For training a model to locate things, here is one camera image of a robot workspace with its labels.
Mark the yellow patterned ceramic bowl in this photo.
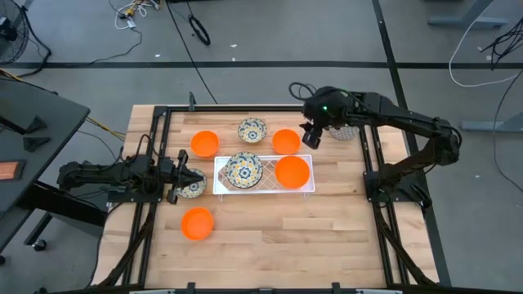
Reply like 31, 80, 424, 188
225, 151, 265, 190
238, 117, 269, 145
176, 167, 208, 200

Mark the succulent in white patterned pot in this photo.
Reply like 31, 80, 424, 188
328, 122, 361, 142

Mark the orange plastic bowl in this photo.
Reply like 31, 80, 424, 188
180, 206, 216, 242
190, 130, 221, 159
271, 128, 302, 157
274, 154, 311, 190

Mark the black cable bundle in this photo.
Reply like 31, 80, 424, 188
480, 18, 523, 70

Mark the black wedge stand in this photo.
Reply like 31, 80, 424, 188
22, 136, 52, 154
0, 115, 48, 136

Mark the black coiled cable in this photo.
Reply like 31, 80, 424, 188
187, 14, 212, 47

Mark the grey desk foot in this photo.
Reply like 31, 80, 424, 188
460, 112, 523, 134

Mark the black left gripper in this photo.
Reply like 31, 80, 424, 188
162, 149, 205, 205

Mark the orange flat item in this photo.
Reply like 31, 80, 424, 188
0, 160, 27, 181

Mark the black desk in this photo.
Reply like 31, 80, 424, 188
0, 76, 110, 266

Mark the black aluminium table frame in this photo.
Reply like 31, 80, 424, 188
92, 104, 441, 294

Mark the white cable bundle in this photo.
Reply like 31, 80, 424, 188
113, 0, 161, 30

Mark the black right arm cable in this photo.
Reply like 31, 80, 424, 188
288, 81, 318, 102

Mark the grey desk leg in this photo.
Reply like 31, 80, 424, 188
427, 0, 510, 29

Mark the white wire shelf rack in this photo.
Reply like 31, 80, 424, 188
212, 154, 316, 204

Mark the white floor cable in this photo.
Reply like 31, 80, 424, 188
448, 15, 523, 88

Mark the black floor fan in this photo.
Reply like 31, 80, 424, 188
0, 0, 30, 65

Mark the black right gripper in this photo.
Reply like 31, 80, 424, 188
300, 85, 352, 150

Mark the yellow floor cable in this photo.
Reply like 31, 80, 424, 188
85, 117, 127, 142

